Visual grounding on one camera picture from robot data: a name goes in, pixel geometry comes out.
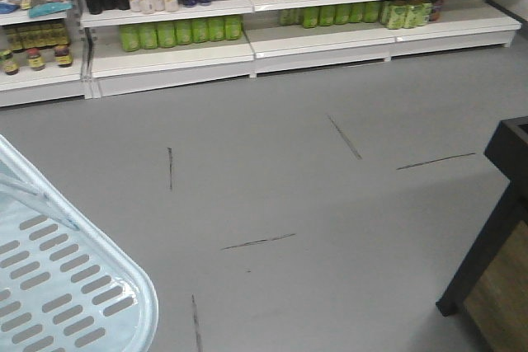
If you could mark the light blue plastic basket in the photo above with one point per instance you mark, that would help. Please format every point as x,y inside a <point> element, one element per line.
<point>65,285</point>

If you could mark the white store shelving unit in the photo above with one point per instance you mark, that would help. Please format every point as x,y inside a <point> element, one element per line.
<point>101,68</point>

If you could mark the black wood produce display table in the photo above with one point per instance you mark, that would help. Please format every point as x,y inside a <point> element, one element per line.
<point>490,285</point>

